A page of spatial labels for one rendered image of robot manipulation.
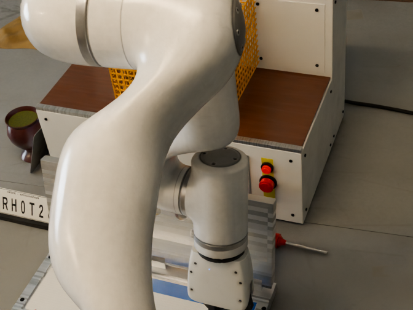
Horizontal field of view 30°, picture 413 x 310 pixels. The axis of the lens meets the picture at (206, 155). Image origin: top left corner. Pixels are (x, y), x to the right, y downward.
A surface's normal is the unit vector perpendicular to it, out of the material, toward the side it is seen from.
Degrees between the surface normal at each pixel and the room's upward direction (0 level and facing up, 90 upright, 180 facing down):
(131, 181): 60
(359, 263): 0
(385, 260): 0
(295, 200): 90
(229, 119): 91
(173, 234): 78
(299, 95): 0
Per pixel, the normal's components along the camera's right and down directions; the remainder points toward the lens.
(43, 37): -0.44, 0.58
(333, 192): -0.10, -0.75
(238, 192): 0.63, 0.37
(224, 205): 0.11, 0.49
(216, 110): 0.38, 0.62
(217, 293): -0.36, 0.44
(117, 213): 0.43, -0.07
